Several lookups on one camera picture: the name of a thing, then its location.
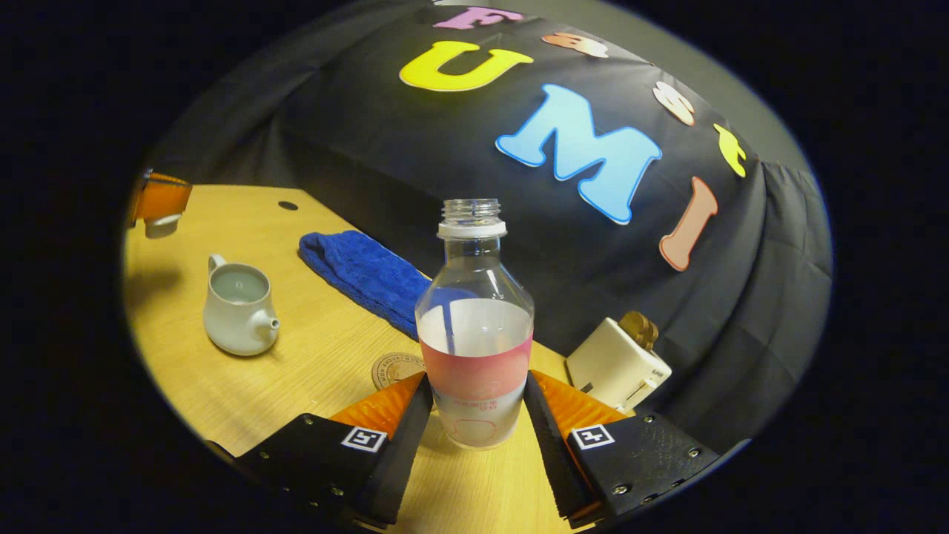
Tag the brown bread slice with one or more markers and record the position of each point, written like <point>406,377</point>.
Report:
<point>634,326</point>
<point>651,335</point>

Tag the white toaster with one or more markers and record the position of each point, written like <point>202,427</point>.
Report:
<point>612,367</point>

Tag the clear water bottle pink label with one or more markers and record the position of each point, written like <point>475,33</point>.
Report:
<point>474,371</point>

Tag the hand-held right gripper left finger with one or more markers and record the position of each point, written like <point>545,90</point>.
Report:
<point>404,460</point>

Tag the blue towel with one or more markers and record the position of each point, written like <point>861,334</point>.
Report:
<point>363,271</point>

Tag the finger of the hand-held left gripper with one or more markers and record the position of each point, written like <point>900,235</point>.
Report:
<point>159,200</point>

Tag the white ceramic teacup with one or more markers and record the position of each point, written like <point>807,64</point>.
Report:
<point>237,326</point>

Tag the round cork coaster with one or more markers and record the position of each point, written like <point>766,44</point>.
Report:
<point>393,368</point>

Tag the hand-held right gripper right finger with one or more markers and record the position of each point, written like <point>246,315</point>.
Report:
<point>552,460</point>

